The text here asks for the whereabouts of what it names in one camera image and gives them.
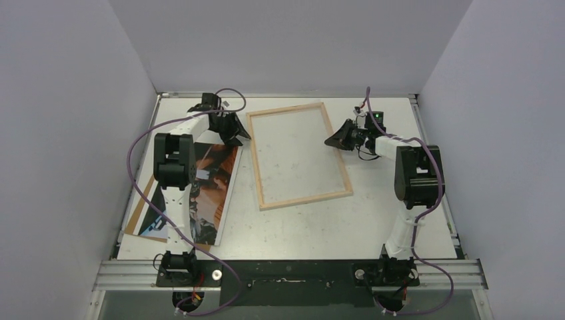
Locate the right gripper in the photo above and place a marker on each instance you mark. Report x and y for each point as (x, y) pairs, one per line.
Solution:
(353, 136)

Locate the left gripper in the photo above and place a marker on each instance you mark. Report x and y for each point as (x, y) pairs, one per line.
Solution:
(235, 127)

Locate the clear acrylic sheet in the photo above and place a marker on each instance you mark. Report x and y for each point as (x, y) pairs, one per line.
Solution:
(295, 154)

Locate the white wooden picture frame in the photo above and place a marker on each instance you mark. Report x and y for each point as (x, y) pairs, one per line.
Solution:
(300, 154)

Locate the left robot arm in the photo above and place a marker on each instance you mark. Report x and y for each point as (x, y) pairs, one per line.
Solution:
(175, 169)

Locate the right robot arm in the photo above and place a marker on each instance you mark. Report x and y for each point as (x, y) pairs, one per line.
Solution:
(417, 184)

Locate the glossy photo print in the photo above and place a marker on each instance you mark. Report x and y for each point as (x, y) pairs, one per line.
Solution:
(208, 201)

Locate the brown cardboard backing board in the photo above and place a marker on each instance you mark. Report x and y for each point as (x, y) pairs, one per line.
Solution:
(203, 229)

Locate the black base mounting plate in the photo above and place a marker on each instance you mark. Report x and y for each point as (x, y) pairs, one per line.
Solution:
(290, 283)

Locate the aluminium front rail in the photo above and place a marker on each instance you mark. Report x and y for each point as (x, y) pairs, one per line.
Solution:
(142, 275)

